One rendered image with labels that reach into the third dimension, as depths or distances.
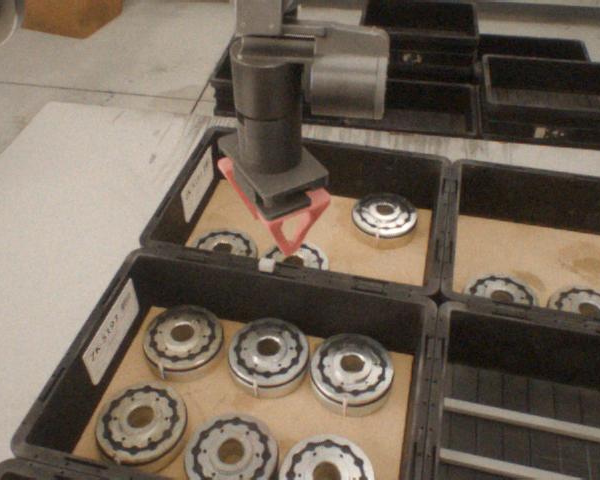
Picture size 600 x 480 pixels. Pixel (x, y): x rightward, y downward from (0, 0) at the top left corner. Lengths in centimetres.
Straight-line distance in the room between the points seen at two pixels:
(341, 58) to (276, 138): 9
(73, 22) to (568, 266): 308
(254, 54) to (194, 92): 255
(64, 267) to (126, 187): 24
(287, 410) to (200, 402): 11
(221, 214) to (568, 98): 140
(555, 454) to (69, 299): 78
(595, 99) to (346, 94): 173
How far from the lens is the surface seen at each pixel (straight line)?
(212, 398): 79
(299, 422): 76
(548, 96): 214
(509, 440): 79
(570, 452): 81
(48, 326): 109
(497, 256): 98
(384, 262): 94
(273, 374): 76
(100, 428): 76
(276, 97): 50
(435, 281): 78
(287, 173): 55
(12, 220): 132
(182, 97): 301
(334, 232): 98
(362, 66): 49
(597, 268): 102
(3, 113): 314
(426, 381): 69
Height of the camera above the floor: 149
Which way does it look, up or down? 43 degrees down
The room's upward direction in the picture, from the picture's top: straight up
